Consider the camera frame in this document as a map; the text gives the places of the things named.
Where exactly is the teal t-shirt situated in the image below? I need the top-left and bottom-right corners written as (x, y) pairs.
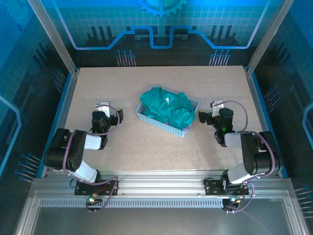
top-left (139, 87), bottom-right (196, 130)

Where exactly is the light blue plastic basket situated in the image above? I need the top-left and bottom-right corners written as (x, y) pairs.
top-left (135, 85), bottom-right (200, 138)

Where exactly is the blue table edge strip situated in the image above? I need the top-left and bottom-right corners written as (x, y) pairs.
top-left (36, 72), bottom-right (74, 178)
top-left (249, 73), bottom-right (289, 178)

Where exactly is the small LED controller board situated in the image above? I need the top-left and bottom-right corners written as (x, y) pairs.
top-left (223, 195), bottom-right (243, 214)
top-left (85, 194), bottom-right (103, 213)

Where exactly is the grey metal front panel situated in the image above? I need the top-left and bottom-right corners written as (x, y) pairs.
top-left (14, 190), bottom-right (304, 235)

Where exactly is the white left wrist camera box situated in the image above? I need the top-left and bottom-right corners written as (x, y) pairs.
top-left (94, 101), bottom-right (110, 118)

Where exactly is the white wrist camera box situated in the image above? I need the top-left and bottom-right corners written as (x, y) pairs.
top-left (94, 101), bottom-right (110, 118)
top-left (210, 99), bottom-right (224, 117)

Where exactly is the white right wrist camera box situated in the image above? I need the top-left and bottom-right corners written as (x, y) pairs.
top-left (210, 99), bottom-right (224, 117)

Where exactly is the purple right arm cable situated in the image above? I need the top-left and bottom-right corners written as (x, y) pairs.
top-left (224, 100), bottom-right (276, 214)

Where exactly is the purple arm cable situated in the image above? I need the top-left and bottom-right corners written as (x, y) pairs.
top-left (224, 100), bottom-right (276, 214)
top-left (62, 105), bottom-right (120, 213)

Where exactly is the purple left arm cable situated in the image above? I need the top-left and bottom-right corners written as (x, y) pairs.
top-left (62, 105), bottom-right (120, 213)

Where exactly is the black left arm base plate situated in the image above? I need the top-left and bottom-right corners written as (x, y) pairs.
top-left (74, 179), bottom-right (119, 196)

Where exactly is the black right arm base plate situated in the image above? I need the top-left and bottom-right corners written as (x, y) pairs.
top-left (203, 178), bottom-right (250, 196)

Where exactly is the aluminium mounting rail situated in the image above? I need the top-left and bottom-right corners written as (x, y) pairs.
top-left (31, 170), bottom-right (293, 196)

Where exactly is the aluminium frame bracket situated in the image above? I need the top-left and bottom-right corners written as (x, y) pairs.
top-left (246, 0), bottom-right (295, 76)

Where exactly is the slotted grey cable duct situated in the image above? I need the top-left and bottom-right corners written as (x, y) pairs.
top-left (39, 198), bottom-right (224, 209)

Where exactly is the aluminium frame post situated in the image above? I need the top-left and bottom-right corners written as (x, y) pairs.
top-left (26, 0), bottom-right (80, 75)

